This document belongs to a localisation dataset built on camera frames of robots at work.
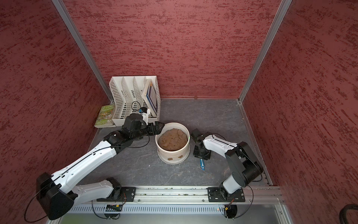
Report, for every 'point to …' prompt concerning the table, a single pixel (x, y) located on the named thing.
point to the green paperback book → (104, 119)
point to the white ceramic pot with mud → (173, 143)
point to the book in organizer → (149, 93)
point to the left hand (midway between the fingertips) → (158, 127)
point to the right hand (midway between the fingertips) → (199, 159)
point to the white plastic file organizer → (126, 98)
